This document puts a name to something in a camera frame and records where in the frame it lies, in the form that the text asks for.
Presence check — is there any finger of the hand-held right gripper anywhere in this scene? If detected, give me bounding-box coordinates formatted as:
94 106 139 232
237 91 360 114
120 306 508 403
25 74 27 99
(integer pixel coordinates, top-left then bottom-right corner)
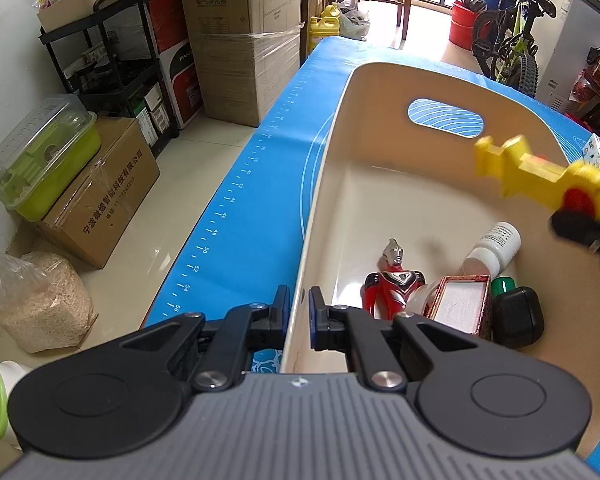
550 209 600 303

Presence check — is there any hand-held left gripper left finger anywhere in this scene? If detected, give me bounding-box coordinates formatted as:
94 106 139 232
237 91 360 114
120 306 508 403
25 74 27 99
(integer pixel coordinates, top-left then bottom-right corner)
120 285 292 393

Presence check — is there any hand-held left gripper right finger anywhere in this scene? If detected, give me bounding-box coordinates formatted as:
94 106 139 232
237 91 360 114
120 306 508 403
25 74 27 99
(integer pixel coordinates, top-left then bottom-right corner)
307 286 481 393

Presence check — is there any yellow plastic toy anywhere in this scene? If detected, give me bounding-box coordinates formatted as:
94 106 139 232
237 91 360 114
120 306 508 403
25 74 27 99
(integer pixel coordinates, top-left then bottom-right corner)
474 135 600 226

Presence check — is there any beige plastic bin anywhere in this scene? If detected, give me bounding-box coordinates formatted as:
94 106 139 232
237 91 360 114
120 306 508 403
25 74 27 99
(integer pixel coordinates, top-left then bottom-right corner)
280 61 600 461

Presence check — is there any white pill bottle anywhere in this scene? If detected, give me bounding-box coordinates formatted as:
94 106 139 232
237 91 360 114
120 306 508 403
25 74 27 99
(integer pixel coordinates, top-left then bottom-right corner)
461 221 522 281

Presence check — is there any red silver action figure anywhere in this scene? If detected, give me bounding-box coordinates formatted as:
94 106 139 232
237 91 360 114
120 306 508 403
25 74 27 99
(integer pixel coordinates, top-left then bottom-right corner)
362 238 427 322

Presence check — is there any clear tape roll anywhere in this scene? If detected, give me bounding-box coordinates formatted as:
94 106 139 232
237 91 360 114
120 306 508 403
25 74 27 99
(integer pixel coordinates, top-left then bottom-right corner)
407 280 443 318

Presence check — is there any black case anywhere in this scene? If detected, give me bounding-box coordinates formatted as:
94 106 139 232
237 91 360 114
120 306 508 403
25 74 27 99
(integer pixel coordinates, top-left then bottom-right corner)
491 286 545 348

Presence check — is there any blue silicone mat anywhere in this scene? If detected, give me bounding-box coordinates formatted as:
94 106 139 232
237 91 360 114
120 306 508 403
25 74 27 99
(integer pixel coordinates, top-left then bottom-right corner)
142 35 600 480

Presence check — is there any open red patterned box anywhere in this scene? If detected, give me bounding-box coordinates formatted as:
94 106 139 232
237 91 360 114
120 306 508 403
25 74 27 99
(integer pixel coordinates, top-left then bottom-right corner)
424 274 493 337

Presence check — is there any green black bicycle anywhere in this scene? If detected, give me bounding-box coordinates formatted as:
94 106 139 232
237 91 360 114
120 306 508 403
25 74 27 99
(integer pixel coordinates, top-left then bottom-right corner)
470 0 558 96

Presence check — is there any white chest freezer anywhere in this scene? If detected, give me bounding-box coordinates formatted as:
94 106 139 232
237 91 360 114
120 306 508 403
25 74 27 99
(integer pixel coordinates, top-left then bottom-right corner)
535 0 600 116

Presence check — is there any low cardboard box black print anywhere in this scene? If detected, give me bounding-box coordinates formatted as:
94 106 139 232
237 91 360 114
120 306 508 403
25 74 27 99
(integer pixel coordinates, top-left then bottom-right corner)
37 117 161 269

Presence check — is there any red bucket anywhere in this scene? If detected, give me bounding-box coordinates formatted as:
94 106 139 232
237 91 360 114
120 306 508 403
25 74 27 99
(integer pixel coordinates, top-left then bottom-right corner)
448 0 486 51

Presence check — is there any plastic-wrapped cardboard box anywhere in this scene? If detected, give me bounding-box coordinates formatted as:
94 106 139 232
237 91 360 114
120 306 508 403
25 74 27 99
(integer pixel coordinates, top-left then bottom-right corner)
195 27 301 128

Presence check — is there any clear bag of sawdust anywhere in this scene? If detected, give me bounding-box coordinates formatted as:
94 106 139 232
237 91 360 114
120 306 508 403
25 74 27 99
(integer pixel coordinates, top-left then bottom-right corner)
0 251 98 354

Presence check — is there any red white appliance box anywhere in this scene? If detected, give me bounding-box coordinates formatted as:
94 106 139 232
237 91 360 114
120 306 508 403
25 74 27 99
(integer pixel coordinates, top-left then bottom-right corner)
160 40 203 128

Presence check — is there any green container with clear lid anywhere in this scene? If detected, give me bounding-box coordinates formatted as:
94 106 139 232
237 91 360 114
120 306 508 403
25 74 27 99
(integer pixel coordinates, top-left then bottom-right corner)
0 95 102 222

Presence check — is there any black metal rack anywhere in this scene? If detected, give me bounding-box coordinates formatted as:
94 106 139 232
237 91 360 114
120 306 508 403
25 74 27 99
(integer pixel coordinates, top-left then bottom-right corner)
39 0 181 158

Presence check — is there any yellow plastic jug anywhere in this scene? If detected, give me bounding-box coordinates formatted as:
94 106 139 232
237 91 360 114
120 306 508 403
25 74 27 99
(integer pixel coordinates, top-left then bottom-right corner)
309 4 342 56

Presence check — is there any white plastic bag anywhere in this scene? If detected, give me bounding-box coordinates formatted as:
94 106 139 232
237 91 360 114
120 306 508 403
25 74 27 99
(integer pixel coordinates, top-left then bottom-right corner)
332 0 371 41

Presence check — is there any red paper bag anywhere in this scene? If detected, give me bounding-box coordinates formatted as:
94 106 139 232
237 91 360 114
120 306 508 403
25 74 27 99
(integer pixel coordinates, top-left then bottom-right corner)
147 0 188 53

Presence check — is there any open beige cardboard box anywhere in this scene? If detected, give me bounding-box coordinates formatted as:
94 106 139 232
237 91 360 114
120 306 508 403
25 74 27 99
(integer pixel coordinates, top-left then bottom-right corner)
37 0 141 31

